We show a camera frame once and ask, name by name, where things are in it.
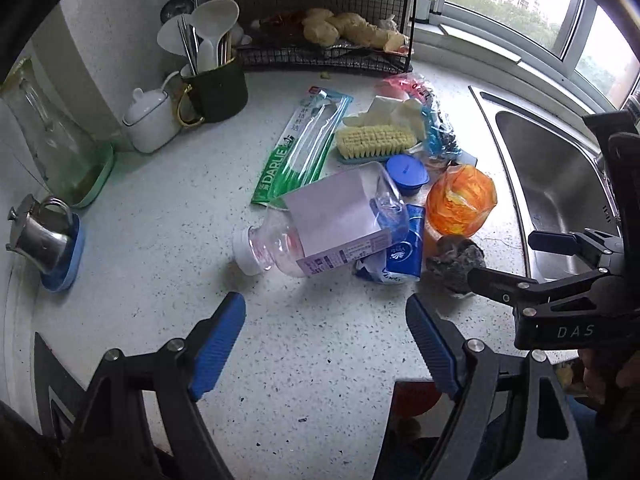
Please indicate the green tray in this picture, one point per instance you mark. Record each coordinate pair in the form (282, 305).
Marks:
(97, 180)

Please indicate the blue saucer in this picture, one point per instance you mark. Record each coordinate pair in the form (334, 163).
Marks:
(70, 270)

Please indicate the ginger root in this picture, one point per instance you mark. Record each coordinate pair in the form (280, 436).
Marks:
(320, 27)
(365, 32)

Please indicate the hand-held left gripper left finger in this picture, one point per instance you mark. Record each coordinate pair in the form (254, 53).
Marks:
(220, 345)

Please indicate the blue round lid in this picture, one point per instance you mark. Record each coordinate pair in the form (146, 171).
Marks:
(406, 172)

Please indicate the person's right hand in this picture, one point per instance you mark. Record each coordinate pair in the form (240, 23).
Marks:
(612, 385)

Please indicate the yellow bristle scrub brush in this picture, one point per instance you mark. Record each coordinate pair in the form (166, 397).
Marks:
(375, 140)

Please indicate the dark steel wool scourer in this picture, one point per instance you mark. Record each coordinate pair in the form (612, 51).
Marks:
(452, 260)

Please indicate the round metal ladle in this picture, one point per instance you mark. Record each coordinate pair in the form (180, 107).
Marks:
(176, 8)

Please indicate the toothbrush package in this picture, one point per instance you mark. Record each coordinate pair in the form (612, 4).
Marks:
(300, 150)

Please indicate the clear blue pink plastic bag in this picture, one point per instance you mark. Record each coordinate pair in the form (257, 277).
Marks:
(435, 125)

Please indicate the glass carafe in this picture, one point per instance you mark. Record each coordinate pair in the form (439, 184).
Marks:
(45, 130)

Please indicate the white ceramic lidded jar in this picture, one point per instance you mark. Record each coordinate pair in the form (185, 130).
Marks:
(150, 120)

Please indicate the white garlic bulb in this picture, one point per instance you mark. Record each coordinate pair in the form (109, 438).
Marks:
(245, 35)

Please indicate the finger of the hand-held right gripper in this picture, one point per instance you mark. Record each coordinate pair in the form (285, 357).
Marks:
(505, 287)
(555, 242)

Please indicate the white plastic spoon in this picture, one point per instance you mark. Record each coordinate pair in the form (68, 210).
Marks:
(170, 35)

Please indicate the window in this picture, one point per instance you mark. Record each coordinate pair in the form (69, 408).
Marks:
(570, 25)

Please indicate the clear plastic bottle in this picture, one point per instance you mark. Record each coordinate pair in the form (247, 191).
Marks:
(320, 210)

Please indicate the orange plastic bag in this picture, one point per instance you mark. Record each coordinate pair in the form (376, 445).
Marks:
(460, 200)

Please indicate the stainless steel sink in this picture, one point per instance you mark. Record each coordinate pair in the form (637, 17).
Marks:
(545, 170)

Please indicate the dark utensil mug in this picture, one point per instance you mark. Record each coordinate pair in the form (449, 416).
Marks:
(220, 92)

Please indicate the dark red food bag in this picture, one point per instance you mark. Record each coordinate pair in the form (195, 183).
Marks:
(282, 25)

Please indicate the blue tissue packet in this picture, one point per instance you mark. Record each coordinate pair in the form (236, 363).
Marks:
(405, 255)

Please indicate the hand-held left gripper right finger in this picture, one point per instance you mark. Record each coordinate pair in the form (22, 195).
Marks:
(435, 350)

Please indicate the black stove top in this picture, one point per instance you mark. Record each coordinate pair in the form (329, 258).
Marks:
(55, 390)

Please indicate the small steel pot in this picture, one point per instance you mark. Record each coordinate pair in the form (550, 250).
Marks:
(37, 242)

